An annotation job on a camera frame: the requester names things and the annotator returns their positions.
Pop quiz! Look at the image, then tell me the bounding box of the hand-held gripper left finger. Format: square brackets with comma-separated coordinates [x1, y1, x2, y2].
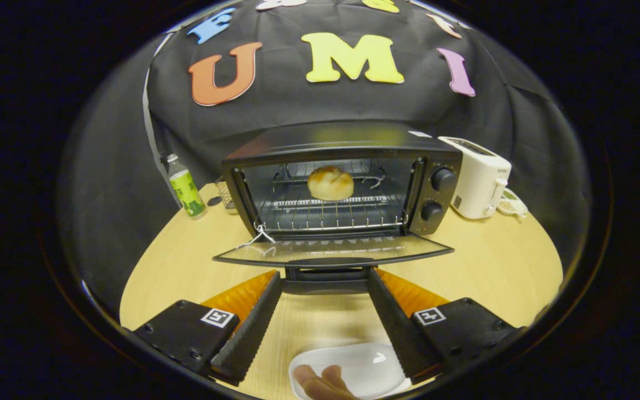
[133, 271, 282, 387]

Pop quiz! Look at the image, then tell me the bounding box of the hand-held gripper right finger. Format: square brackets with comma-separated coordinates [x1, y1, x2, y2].
[367, 268, 526, 384]

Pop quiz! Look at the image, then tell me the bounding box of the golden bread bun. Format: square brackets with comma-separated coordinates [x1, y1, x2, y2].
[307, 166, 354, 201]

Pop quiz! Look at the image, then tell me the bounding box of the black toaster oven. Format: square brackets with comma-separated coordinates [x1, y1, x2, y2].
[213, 122, 463, 295]

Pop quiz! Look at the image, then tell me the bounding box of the white slot toaster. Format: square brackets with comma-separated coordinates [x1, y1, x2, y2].
[438, 136, 512, 219]

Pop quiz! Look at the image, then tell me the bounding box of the white plate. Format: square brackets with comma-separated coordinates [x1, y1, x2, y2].
[288, 342, 412, 400]

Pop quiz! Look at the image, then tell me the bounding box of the small clear glass cup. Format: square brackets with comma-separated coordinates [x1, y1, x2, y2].
[214, 177, 236, 210]

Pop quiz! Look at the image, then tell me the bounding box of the green label plastic bottle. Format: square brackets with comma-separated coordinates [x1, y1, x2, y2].
[166, 154, 207, 218]

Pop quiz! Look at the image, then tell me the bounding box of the small white dish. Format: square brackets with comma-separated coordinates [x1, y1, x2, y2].
[497, 188, 528, 217]

